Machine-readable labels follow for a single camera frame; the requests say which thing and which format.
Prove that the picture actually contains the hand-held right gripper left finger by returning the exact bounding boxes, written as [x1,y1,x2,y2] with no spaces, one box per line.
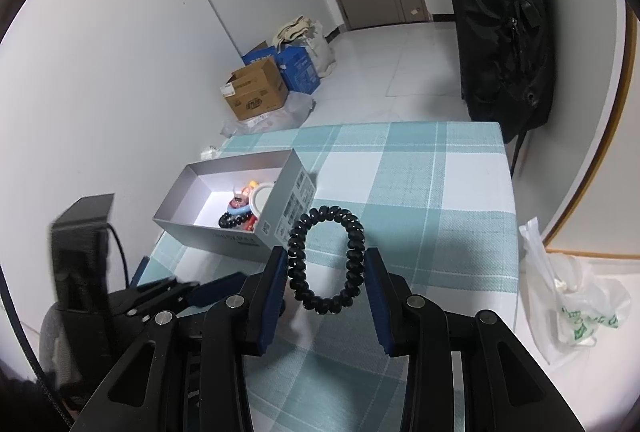
[70,246,290,432]

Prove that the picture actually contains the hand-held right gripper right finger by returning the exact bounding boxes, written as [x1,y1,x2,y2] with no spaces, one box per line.
[364,247,587,432]

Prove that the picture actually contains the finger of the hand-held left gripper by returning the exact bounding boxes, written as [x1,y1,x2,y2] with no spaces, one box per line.
[190,273,249,310]
[112,277,201,318]

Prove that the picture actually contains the grey cardboard box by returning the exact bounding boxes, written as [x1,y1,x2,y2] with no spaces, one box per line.
[152,148,317,261]

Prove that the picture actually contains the black spiral hair tie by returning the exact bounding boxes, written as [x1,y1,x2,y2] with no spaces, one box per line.
[287,205,366,315]

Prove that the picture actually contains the pink cartoon figure hair clip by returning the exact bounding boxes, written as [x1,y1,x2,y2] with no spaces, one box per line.
[231,181,260,205]

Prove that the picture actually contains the teal checkered tablecloth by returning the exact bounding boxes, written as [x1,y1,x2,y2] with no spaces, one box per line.
[127,121,518,432]

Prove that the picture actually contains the grey chair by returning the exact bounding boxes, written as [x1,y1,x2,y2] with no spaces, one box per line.
[39,304,83,408]

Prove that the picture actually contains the clear plastic bag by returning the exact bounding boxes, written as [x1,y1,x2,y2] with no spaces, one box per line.
[220,92,317,138]

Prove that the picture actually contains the white plastic bag green print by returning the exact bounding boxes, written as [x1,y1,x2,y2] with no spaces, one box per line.
[518,217,632,365]

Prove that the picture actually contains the brown cardboard box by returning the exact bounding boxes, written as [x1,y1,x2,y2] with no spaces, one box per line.
[221,57,290,122]

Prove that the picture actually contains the blue cardboard box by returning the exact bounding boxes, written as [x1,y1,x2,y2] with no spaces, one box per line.
[242,40,321,95]

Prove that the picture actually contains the plain white plastic bag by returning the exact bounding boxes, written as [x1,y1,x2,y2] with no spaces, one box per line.
[310,24,337,80]

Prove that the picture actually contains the beige tote bag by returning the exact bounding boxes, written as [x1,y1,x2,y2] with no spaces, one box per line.
[272,16,321,48]

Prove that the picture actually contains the wood-framed white board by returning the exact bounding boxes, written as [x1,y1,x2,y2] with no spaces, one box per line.
[542,0,640,258]

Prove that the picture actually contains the black backpack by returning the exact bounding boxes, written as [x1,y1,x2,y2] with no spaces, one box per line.
[446,0,557,178]

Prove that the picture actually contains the black cable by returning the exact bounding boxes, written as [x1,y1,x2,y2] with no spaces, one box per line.
[105,223,130,288]

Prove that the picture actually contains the black beaded bracelet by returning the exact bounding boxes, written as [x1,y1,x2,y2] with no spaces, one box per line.
[218,211,257,231]

